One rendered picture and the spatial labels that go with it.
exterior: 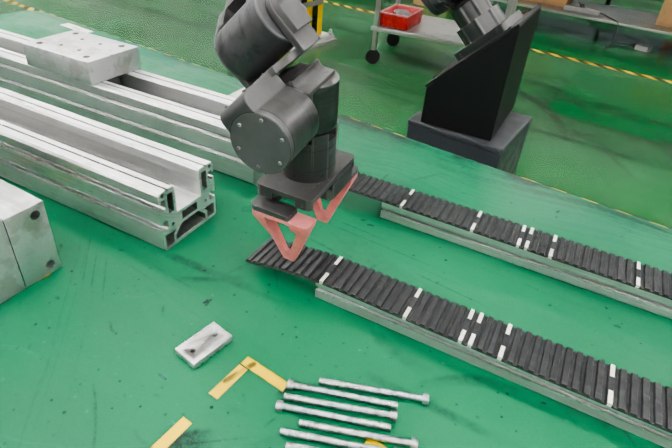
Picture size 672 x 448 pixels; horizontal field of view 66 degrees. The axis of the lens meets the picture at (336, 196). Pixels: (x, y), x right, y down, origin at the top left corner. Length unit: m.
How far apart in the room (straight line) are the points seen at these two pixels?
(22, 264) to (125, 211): 0.14
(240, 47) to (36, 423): 0.38
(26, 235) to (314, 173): 0.32
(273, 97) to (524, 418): 0.38
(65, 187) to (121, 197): 0.12
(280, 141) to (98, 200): 0.38
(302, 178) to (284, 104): 0.11
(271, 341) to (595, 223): 0.52
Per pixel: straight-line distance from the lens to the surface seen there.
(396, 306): 0.57
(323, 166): 0.52
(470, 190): 0.85
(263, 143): 0.43
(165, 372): 0.56
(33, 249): 0.67
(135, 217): 0.71
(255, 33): 0.48
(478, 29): 1.03
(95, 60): 0.96
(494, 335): 0.57
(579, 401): 0.58
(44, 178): 0.82
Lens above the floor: 1.21
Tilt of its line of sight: 33 degrees down
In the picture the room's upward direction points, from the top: 5 degrees clockwise
